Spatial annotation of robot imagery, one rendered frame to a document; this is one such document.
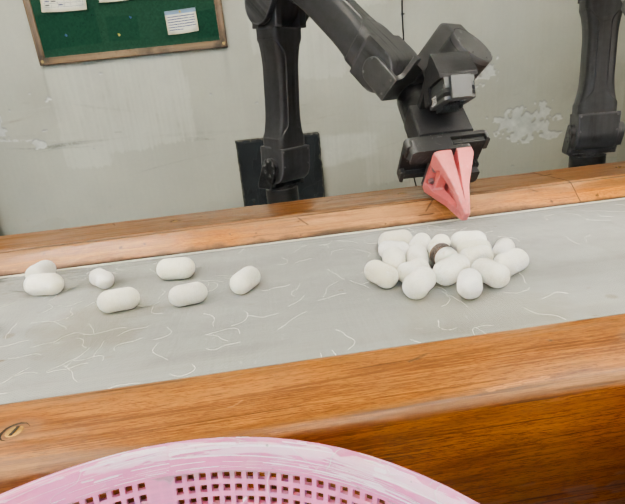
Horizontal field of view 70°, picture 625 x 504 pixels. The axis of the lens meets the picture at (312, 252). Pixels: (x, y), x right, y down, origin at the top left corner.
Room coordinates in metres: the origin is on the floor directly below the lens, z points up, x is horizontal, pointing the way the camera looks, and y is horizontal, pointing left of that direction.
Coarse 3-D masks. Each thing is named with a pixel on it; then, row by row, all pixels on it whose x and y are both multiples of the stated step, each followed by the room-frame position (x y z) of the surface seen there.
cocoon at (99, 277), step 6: (96, 270) 0.42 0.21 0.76; (102, 270) 0.42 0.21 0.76; (90, 276) 0.41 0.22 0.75; (96, 276) 0.41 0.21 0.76; (102, 276) 0.40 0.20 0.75; (108, 276) 0.41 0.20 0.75; (90, 282) 0.42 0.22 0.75; (96, 282) 0.40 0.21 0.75; (102, 282) 0.40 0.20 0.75; (108, 282) 0.40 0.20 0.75; (102, 288) 0.41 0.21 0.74
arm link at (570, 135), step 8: (568, 128) 0.86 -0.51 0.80; (624, 128) 0.82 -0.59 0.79; (568, 136) 0.86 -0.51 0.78; (568, 144) 0.86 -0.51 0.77; (616, 144) 0.83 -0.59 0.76; (568, 152) 0.86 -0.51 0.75; (576, 152) 0.86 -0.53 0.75; (584, 152) 0.85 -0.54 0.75; (592, 152) 0.85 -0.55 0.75; (600, 152) 0.85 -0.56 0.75
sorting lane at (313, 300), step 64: (192, 256) 0.49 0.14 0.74; (256, 256) 0.46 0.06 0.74; (320, 256) 0.44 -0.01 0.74; (576, 256) 0.37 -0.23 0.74; (0, 320) 0.36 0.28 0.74; (64, 320) 0.34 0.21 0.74; (128, 320) 0.33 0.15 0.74; (192, 320) 0.32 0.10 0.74; (256, 320) 0.31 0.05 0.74; (320, 320) 0.30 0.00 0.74; (384, 320) 0.29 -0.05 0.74; (448, 320) 0.28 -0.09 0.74; (512, 320) 0.27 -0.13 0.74; (0, 384) 0.25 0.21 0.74; (64, 384) 0.25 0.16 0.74; (128, 384) 0.24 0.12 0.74
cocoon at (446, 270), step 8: (448, 256) 0.35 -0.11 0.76; (456, 256) 0.34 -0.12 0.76; (464, 256) 0.34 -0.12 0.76; (440, 264) 0.33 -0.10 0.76; (448, 264) 0.33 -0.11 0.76; (456, 264) 0.33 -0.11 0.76; (464, 264) 0.34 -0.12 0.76; (440, 272) 0.33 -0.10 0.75; (448, 272) 0.33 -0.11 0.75; (456, 272) 0.33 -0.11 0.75; (440, 280) 0.33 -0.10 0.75; (448, 280) 0.33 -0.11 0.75; (456, 280) 0.33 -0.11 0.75
